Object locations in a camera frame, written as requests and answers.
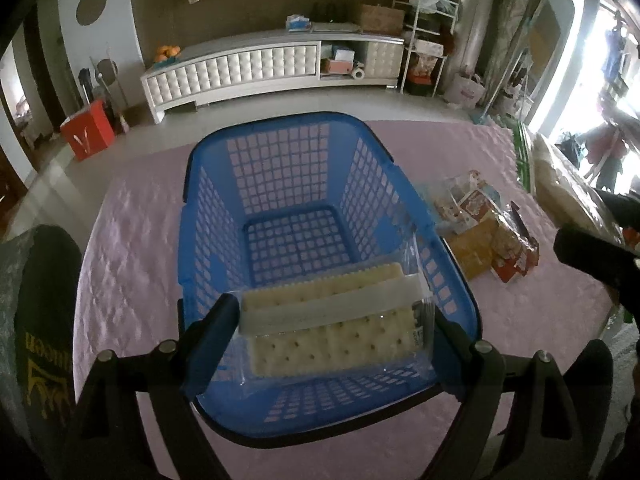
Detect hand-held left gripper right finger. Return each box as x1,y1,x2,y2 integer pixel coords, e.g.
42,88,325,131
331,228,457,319
432,305,581,480

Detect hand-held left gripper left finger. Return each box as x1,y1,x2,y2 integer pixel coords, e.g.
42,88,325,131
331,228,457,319
62,292,241,480

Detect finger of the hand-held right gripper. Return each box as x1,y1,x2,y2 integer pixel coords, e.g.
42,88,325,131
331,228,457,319
554,224,640,306
595,190,640,228

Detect red and white snack packet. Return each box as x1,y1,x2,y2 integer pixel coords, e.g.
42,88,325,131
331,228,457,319
490,227,541,286

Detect dark blue snack packet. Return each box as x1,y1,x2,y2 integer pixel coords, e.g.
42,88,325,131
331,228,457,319
500,201,528,241

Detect yellow cracker packet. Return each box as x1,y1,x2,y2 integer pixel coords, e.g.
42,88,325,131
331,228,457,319
445,222,501,281

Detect clear cracker packet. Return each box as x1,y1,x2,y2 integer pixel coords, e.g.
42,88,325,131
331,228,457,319
235,247,436,391

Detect red-edged clear snack packet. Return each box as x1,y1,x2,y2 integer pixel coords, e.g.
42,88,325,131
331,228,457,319
432,172,501,233

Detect blue plastic basket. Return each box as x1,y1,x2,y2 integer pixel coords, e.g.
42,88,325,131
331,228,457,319
177,111,483,448

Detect plastic-wrapped quilt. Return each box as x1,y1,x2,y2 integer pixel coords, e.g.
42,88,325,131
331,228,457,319
530,135,628,248

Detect green striped folded cloth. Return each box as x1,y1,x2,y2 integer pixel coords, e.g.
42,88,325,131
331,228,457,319
511,122,537,193

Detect hanging clothes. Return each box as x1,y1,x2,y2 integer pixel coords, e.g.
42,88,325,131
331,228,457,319
585,10,640,191

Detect dark green printed bag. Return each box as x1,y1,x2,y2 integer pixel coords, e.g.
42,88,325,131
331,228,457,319
0,225,83,441

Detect standing mirror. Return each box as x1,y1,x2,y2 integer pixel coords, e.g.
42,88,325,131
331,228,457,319
487,0,576,126

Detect white shopping bag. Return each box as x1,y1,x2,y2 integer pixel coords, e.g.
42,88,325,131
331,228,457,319
446,72,486,106

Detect red box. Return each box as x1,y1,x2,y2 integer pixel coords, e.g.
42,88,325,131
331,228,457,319
60,100,117,162

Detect white shelf rack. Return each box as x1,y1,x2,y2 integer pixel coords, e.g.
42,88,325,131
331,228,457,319
397,0,461,98

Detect white tufted TV cabinet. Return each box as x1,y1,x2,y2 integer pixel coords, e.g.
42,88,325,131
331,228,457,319
140,30,406,123

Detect standing fan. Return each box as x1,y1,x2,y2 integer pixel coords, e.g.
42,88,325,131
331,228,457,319
90,50,128,111

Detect brown cardboard box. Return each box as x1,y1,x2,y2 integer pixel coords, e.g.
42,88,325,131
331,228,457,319
359,4,405,36

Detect round wall decor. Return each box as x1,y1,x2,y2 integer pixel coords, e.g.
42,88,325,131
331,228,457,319
76,0,108,25

